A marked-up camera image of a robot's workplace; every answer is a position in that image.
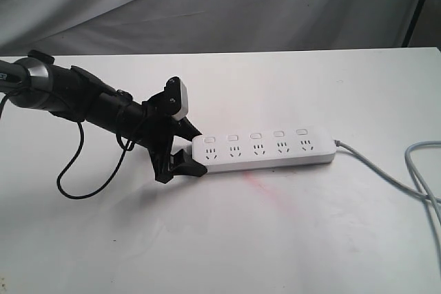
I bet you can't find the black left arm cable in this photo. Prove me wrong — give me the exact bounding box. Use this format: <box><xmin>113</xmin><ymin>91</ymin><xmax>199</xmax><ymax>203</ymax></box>
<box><xmin>55</xmin><ymin>120</ymin><xmax>145</xmax><ymax>200</ymax></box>

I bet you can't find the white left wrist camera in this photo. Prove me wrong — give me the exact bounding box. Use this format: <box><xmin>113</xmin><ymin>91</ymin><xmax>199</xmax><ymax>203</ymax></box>
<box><xmin>164</xmin><ymin>76</ymin><xmax>189</xmax><ymax>121</ymax></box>

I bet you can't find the white five-socket power strip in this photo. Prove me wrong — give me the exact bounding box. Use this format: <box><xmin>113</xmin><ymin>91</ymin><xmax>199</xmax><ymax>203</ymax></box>
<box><xmin>192</xmin><ymin>126</ymin><xmax>336</xmax><ymax>174</ymax></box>

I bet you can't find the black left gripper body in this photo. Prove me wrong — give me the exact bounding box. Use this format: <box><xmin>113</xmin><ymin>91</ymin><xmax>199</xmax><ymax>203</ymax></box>
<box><xmin>140</xmin><ymin>92</ymin><xmax>175</xmax><ymax>183</ymax></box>

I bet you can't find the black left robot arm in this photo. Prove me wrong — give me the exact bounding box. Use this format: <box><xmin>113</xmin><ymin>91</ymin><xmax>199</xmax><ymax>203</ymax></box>
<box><xmin>1</xmin><ymin>50</ymin><xmax>207</xmax><ymax>183</ymax></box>

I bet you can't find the grey power cable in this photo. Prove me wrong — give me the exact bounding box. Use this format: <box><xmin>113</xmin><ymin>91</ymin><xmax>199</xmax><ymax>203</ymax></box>
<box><xmin>332</xmin><ymin>138</ymin><xmax>441</xmax><ymax>229</ymax></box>

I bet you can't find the grey backdrop cloth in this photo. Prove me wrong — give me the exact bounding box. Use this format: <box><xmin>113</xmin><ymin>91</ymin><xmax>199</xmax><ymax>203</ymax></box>
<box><xmin>0</xmin><ymin>0</ymin><xmax>441</xmax><ymax>57</ymax></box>

